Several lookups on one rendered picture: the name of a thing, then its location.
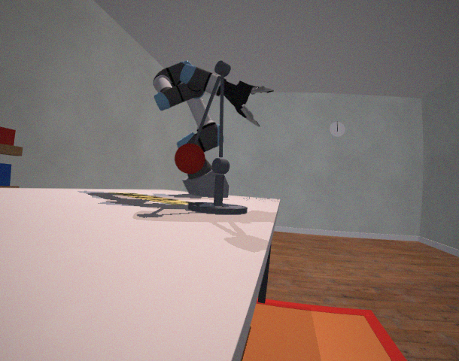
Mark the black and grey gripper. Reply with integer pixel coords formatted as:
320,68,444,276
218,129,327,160
223,79,274,127

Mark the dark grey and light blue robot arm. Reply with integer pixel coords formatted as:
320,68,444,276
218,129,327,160
154,61,220,179

